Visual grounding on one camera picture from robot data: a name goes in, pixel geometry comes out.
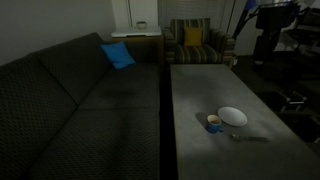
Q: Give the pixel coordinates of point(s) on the blue cushion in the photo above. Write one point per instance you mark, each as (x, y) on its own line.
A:
(117, 55)

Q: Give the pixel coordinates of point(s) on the silver table knife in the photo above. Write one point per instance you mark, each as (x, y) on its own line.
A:
(250, 137)

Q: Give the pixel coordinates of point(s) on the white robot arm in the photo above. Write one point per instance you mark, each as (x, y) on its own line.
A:
(275, 16)

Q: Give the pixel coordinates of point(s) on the striped armchair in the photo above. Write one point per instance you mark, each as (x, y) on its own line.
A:
(200, 54)

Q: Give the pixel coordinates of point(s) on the blue mug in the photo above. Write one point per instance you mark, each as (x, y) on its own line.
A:
(213, 125)

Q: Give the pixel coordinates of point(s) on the dark grey sofa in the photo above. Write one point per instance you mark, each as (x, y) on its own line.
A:
(66, 116)

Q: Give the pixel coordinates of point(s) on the wooden side table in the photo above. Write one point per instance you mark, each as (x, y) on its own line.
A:
(146, 46)

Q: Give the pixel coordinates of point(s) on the small white tag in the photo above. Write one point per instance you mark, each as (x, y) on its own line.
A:
(235, 61)

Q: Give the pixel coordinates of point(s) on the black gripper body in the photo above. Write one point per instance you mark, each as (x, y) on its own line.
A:
(265, 46)

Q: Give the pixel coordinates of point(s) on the white flat board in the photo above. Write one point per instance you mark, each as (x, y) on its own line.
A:
(136, 32)

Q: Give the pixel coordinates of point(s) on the yellow cushion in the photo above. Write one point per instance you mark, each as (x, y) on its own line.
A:
(193, 36)

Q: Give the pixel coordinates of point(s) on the thin black floor lamp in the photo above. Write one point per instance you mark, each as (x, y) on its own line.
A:
(231, 16)

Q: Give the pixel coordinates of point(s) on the white plate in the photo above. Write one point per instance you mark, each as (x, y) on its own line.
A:
(232, 116)

